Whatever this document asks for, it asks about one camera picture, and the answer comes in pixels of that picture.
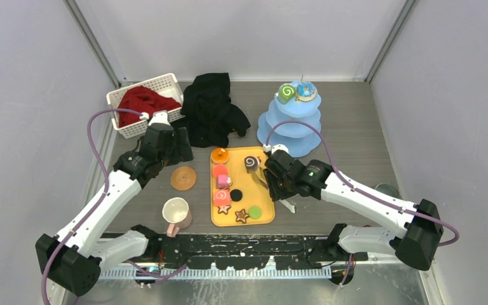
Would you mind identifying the metal tongs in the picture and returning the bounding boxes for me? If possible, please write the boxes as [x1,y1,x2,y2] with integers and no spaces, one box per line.
[251,167,297,214]

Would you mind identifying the chocolate swirl roll cake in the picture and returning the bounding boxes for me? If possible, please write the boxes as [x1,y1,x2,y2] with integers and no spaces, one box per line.
[244,156,261,173]

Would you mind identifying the blue three-tier cake stand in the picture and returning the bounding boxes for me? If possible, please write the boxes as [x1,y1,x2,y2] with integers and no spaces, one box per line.
[257,79,322,158]

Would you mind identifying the orange donut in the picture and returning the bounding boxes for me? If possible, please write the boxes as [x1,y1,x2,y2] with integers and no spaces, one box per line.
[210,147,229,164]

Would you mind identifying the pink cube cake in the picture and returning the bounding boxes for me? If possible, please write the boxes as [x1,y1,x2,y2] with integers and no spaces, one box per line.
[215,174,232,189]

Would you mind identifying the green roll cake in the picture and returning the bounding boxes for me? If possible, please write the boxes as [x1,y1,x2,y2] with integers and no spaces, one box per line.
[277,83,297,104]

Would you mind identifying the blue donut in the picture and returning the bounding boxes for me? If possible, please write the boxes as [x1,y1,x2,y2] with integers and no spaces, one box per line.
[295,81,317,102]

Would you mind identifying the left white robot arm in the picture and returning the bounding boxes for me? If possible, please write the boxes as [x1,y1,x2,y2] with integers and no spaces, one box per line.
[35,123,193,297]

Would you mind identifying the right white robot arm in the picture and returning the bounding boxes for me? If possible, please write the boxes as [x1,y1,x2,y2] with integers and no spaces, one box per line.
[263,149,444,271]

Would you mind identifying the left woven coaster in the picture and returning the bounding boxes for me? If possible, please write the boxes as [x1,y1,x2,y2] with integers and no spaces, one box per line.
[170,166,197,191]

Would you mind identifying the green round macaron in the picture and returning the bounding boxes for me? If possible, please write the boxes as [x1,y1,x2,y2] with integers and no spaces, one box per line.
[248,206,262,219]

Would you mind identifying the yellow tray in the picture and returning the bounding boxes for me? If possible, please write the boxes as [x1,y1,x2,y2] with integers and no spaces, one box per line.
[210,146,275,227]

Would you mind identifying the red cloth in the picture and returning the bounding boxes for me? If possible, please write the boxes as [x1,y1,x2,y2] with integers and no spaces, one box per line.
[119,86,181,114]

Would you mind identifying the black round cookie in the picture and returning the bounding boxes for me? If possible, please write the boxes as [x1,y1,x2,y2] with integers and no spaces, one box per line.
[229,189,243,202]

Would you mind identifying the brown star cookie right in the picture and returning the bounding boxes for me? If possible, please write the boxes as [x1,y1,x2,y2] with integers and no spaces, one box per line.
[235,209,250,224]

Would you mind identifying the brown star cookie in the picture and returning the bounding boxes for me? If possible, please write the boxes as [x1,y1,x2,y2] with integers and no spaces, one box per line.
[217,205,231,215]
[235,209,250,224]

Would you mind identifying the white plastic basket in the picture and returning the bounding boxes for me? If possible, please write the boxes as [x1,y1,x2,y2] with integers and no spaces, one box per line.
[106,73,184,139]

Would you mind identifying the red round cake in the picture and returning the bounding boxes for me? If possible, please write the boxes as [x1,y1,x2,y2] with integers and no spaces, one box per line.
[212,164,228,178]

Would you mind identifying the black cloth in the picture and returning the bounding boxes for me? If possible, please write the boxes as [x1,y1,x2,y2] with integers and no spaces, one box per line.
[172,72,251,148]

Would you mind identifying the pink mug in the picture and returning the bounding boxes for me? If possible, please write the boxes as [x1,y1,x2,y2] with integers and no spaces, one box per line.
[162,197,193,238]

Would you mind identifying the pink swirl roll cake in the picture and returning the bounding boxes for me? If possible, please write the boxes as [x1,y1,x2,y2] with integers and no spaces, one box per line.
[212,189,231,207]

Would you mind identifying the brown star cookie left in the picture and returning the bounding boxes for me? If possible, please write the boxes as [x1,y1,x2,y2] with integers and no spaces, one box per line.
[217,205,231,215]

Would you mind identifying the grey metal cup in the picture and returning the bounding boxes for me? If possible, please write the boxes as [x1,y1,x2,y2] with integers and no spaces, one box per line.
[374,183,400,198]

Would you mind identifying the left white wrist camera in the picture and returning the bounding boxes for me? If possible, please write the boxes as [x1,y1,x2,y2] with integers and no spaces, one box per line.
[147,111,170,127]

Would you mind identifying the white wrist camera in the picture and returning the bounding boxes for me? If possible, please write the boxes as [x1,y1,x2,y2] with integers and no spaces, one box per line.
[147,111,170,127]
[262,144,289,157]

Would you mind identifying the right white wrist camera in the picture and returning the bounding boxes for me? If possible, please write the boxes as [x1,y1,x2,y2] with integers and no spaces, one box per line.
[262,144,289,157]

